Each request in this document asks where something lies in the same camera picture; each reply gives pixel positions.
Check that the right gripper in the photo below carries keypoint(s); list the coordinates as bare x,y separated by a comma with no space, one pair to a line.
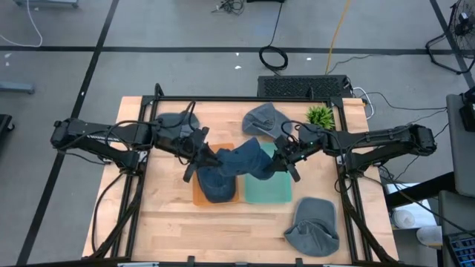
289,152

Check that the black device on desk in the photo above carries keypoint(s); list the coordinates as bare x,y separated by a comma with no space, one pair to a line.
468,111

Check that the black standing fan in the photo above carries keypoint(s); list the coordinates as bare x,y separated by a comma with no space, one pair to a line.
464,18

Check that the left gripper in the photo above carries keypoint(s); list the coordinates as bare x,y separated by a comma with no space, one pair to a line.
194,148

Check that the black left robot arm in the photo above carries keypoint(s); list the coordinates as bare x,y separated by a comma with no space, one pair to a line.
92,133

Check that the black computer tower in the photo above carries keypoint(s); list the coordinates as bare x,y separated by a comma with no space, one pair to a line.
297,87

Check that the teal translucent plastic bin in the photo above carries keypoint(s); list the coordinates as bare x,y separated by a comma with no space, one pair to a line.
271,191

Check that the backlit keyboard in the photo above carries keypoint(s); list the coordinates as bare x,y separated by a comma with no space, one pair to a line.
462,250

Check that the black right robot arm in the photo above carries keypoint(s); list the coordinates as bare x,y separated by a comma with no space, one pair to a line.
371,139

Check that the orange translucent plastic bin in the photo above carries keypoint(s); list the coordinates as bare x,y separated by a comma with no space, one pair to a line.
195,196

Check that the white rounded floor object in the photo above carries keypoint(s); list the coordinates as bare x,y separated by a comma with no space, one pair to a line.
428,236
403,219

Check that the black aluminium table frame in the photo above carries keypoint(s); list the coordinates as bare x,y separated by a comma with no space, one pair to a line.
241,98

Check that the small potted green plant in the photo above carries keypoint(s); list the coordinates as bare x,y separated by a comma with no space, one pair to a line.
321,116

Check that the grey denim cap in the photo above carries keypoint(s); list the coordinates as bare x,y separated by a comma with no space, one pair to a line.
261,120
168,120
315,222

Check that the grey table foot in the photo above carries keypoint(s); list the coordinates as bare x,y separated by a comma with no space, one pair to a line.
16,88
46,3

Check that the grey desk panel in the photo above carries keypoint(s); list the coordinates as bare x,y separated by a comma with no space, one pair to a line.
460,167

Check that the navy denim cap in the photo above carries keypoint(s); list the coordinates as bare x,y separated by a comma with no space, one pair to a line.
243,157
217,185

